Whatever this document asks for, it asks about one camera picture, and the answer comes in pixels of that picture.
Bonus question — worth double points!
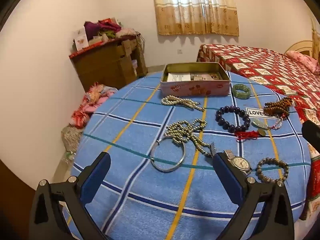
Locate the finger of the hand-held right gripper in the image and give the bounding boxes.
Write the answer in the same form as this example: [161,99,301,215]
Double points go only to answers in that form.
[301,120,320,153]

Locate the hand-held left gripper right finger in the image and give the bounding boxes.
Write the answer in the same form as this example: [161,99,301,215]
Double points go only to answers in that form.
[212,151,295,240]

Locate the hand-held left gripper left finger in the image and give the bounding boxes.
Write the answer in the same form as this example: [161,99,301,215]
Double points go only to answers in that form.
[29,152,112,240]

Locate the silver wristwatch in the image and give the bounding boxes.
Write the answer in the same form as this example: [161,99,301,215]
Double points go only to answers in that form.
[209,142,252,175]

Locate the grey bead bracelet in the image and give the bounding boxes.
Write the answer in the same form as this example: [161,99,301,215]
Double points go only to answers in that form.
[256,157,289,183]

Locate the red tassel jade pendant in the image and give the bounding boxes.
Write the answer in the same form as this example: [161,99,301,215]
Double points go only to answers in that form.
[235,120,268,140]

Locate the purple bead bracelet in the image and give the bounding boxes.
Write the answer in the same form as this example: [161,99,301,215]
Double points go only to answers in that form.
[216,106,251,133]

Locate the silver bangle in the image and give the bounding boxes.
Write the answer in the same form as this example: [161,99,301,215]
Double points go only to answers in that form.
[150,137,186,172]

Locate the silver bead necklace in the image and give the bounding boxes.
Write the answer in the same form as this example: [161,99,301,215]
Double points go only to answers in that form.
[165,119,213,157]

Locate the white pearl necklace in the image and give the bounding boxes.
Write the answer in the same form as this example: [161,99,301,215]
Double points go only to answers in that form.
[161,95,206,112]

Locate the pink metal tin box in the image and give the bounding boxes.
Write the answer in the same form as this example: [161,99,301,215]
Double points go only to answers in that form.
[160,62,232,97]

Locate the clear plastic bottle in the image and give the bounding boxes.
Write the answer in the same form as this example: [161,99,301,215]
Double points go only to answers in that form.
[62,151,77,163]

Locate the blue plaid blanket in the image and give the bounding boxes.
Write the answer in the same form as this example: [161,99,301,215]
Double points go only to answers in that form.
[71,71,313,240]

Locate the woven beige bag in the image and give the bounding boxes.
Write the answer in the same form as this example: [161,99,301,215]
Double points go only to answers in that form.
[61,125,84,153]

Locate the pink pillow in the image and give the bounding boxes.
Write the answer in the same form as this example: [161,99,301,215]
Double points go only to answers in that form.
[286,50,320,75]

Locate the red patchwork bed quilt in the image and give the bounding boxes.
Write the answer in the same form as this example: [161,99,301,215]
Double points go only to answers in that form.
[196,44,320,220]

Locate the pile of pink clothes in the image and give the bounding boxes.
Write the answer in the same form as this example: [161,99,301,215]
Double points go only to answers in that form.
[71,81,118,128]

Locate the green jade bangle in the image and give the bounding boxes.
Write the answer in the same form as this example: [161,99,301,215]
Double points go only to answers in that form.
[231,84,251,98]

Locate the cream wooden headboard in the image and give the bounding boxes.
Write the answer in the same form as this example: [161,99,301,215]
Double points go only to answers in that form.
[284,40,320,60]

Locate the narrow beige patterned curtain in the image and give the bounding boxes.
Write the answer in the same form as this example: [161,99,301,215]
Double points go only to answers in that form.
[310,17,320,60]

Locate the brown wooden cabinet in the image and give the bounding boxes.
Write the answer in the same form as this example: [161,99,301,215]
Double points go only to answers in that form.
[69,34,148,93]

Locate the flat red box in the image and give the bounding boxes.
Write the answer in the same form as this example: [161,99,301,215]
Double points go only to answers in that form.
[69,41,105,58]

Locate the white printed box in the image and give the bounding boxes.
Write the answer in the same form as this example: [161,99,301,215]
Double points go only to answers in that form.
[74,27,89,52]

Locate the pile of clothes on cabinet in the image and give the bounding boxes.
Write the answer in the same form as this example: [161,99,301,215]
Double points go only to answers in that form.
[84,17,138,40]

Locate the wide beige patterned curtain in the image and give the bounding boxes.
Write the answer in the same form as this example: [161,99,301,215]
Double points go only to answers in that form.
[152,0,240,37]

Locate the pink bead string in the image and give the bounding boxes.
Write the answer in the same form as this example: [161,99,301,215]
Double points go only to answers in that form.
[266,112,290,130]

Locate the brown wooden bead string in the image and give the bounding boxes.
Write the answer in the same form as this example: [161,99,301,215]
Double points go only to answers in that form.
[264,97,293,117]

